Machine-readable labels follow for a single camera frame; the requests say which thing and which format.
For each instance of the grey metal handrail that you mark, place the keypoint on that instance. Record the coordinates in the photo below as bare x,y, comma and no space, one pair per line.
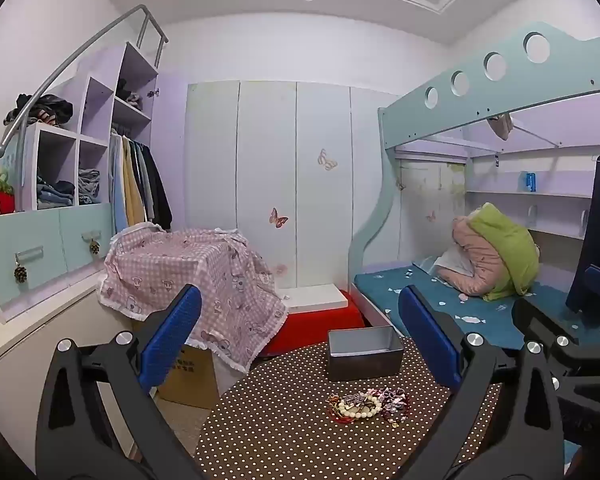
70,57

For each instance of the pink petal sticker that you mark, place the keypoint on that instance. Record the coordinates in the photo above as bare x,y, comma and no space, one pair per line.
280,269

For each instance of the white wardrobe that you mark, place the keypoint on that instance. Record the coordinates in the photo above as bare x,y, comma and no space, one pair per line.
260,160

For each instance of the pile of dark clothes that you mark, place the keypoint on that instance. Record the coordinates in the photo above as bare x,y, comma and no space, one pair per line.
47,110

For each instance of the white wall shelves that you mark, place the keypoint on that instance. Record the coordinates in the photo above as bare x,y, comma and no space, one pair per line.
530,197

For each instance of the dark hanging coats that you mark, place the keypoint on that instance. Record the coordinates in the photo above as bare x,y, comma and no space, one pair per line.
155,195

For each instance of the small pink butterfly sticker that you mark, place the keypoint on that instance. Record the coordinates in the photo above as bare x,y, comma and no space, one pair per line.
431,216

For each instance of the light blue hanging shirt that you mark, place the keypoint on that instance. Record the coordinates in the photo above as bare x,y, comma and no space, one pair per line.
118,185

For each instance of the grey hanging cloth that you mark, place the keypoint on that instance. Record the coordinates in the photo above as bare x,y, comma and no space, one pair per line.
500,126

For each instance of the white pillow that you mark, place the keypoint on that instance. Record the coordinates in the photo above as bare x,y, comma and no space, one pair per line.
452,262

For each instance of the light blue drawer cabinet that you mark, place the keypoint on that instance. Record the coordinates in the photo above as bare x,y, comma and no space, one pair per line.
45,245

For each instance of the purple white shelf unit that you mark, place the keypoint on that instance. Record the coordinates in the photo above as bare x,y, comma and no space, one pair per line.
97,110

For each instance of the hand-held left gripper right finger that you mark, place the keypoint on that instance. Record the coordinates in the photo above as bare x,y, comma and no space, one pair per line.
427,335

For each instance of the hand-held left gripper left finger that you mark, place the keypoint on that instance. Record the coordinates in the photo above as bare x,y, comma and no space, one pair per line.
172,330

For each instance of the pine cone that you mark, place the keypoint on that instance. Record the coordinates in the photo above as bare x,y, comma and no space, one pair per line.
94,247
20,274

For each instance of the white low cabinet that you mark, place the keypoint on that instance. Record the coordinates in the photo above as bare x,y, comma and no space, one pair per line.
45,330

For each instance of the blue can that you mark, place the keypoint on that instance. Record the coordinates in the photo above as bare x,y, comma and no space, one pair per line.
528,181

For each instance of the grey metal box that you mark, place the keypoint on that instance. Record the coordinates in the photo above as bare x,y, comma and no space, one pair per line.
365,366

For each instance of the folded blue jeans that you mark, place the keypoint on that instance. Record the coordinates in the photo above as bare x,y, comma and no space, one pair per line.
89,187
55,194

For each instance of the cardboard box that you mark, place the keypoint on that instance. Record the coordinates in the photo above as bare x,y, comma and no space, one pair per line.
190,375

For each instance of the red stool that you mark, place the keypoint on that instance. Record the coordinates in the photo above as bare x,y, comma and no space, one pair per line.
320,325

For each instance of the pink padded jacket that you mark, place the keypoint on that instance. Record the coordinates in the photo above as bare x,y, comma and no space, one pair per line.
472,260

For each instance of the white board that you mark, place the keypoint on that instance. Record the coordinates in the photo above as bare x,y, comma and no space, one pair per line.
312,297

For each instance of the pink checked cloth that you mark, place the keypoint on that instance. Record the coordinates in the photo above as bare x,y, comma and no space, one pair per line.
215,280

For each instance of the beige butterfly sticker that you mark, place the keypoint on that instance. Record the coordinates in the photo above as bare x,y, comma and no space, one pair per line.
326,160

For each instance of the light blue bunk bed frame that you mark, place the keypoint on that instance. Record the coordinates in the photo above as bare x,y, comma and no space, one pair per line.
480,90

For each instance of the dark folded clothes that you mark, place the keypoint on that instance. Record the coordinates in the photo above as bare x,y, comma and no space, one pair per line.
127,92

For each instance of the brown polka dot tablecloth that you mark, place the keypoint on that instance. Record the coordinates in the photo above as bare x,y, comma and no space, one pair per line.
280,435

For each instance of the yellow hanging shirt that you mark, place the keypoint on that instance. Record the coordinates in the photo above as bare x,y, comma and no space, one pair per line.
132,190

